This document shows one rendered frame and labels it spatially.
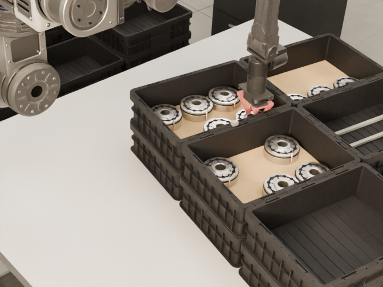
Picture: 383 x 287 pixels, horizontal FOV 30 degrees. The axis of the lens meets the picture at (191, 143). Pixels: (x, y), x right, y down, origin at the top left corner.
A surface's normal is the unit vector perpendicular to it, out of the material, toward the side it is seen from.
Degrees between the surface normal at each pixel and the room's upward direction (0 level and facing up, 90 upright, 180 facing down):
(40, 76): 90
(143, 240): 0
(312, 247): 0
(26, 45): 90
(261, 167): 0
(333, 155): 90
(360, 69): 90
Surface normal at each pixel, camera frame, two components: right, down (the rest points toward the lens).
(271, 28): 0.61, 0.46
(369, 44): 0.05, -0.79
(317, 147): -0.85, 0.29
